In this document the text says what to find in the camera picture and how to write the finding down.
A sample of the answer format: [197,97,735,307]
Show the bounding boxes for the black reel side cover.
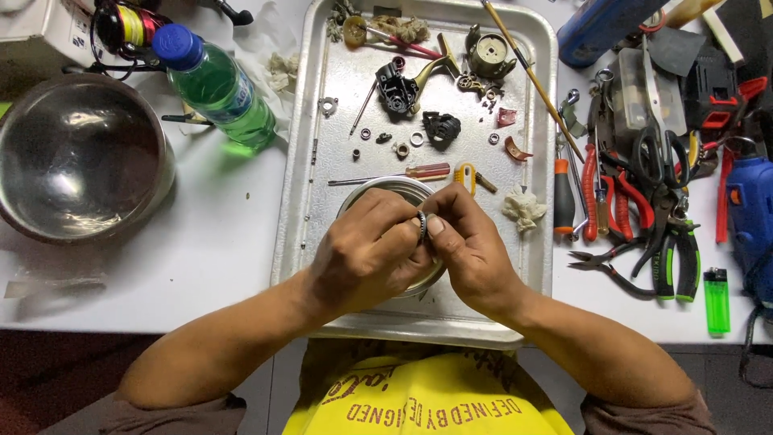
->
[422,111,462,146]

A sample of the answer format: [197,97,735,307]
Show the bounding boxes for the blue cylindrical can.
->
[557,0,672,68]

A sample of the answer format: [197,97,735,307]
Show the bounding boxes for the brass gear part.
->
[457,72,488,95]

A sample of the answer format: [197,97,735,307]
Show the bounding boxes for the person's left hand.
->
[306,188,434,317]

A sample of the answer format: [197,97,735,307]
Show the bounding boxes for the large aluminium tray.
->
[270,0,559,350]

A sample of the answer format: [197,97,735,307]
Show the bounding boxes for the yellow handled small brush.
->
[453,162,500,197]

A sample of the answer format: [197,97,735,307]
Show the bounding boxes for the clear plastic parts box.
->
[609,47,689,141]

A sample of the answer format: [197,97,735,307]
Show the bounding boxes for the steel spanner wrench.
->
[557,88,589,242]

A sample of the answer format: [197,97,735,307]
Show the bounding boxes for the olive metal reel housing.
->
[464,24,519,82]

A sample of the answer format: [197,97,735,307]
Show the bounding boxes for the green black handled pliers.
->
[651,219,703,303]

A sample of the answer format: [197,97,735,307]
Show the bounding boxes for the dirty cotton rag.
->
[370,14,432,46]

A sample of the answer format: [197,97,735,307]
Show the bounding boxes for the long wooden handled brush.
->
[480,0,587,165]

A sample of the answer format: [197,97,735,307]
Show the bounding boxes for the fishing reel with yellow line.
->
[91,0,173,81]

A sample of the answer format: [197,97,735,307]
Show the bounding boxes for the green plastic bottle blue cap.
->
[151,23,277,152]

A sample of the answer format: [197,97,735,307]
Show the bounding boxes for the black handled scissors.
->
[630,36,693,279]

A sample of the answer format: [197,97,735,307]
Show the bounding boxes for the gold reel stem foot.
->
[408,33,462,116]

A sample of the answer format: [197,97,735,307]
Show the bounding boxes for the thin metal shaft pin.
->
[349,80,380,137]

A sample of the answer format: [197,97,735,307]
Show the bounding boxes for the black needle nose pliers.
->
[568,239,659,298]

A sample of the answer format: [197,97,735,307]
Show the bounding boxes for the green plastic lighter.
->
[703,266,732,336]

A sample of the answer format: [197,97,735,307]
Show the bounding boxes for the orange black handled screwdriver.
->
[553,134,577,236]

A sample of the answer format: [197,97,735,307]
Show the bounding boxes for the blue glue gun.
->
[725,156,773,321]

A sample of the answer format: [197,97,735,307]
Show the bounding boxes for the crumpled white tissue wad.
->
[501,187,549,233]

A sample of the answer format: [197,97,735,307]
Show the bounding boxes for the crumpled white tissue paper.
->
[232,0,315,143]

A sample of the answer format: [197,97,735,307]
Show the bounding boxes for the red handled pliers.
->
[581,143,657,242]

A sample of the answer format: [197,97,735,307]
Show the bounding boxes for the white cardboard box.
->
[0,0,103,70]

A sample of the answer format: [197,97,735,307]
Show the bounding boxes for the person's yellow printed shirt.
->
[281,338,576,435]

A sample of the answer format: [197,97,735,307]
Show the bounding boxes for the red handled small screwdriver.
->
[327,162,451,187]

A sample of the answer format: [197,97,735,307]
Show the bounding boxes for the curved copper red part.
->
[504,136,535,163]

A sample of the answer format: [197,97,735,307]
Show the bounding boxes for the large steel bowl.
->
[0,73,177,245]

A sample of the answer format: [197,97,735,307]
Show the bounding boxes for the black fishing reel body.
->
[374,60,421,116]

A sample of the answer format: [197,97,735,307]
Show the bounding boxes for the small round metal tin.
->
[336,176,449,300]

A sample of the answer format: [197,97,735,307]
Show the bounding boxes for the person's right hand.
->
[417,182,527,317]

